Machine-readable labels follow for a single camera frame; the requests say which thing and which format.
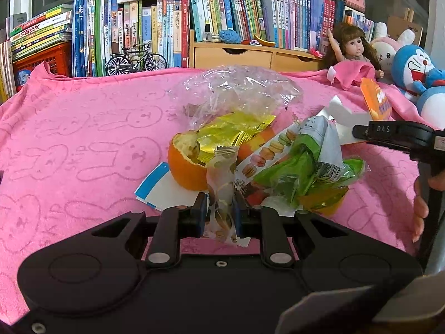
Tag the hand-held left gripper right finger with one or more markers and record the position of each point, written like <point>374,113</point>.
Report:
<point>238,215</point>

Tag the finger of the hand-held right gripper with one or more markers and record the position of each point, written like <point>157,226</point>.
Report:
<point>382,133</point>

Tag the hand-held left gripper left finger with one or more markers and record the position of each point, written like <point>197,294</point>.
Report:
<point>200,214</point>

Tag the clear macaron print wrapper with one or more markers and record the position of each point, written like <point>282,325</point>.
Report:
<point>220,195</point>

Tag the white tissue paper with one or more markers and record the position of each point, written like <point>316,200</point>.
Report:
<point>342,114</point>

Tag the person's right hand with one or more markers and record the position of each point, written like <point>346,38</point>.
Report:
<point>420,212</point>

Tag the orange snack packet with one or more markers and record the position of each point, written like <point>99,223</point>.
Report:
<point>373,99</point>

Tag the orange peel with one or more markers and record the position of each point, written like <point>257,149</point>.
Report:
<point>184,174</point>

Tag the blue white plush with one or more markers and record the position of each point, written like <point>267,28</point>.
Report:
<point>434,106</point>

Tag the white blue paper card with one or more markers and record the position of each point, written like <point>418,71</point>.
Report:
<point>156,188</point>

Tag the green snack wrapper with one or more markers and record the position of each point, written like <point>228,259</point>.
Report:
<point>295,174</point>

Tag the white macaron print wrapper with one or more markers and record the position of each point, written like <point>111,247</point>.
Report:
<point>267,149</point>

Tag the blue cat plush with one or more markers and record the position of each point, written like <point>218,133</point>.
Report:
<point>413,62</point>

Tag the pink bunny plush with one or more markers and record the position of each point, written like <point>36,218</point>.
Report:
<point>387,54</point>

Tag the yellow clear wrapper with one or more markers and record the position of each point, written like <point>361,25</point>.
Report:
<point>323,201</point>

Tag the gold foil wrapper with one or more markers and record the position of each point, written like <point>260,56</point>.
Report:
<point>229,128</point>

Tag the brown haired doll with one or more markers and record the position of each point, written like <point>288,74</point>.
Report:
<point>353,47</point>

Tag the pink hair clip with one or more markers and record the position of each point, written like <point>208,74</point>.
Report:
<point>315,53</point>

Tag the brown cardboard box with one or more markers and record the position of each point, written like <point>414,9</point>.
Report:
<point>399,29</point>

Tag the short row of books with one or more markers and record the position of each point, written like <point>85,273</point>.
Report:
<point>358,22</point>

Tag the clear plastic bag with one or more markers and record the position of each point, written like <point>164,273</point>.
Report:
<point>236,90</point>

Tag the pink bunny print towel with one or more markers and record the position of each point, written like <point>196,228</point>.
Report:
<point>87,128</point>

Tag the wooden drawer organizer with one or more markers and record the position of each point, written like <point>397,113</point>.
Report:
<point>233,57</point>

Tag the red white small ornament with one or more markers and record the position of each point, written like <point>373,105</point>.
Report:
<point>249,42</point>

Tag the row of upright books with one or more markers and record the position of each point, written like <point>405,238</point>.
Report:
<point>271,14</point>
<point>104,34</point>

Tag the black model bicycle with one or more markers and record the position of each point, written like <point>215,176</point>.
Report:
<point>118,65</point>

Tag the blue yarn ball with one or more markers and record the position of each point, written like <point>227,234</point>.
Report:
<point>229,36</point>

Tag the red plastic crate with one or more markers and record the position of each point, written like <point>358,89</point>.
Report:
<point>52,59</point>

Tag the row of leaning books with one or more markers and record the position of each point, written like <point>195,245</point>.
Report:
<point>7,73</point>

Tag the stack of flat books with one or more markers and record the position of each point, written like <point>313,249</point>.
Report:
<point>41,31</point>

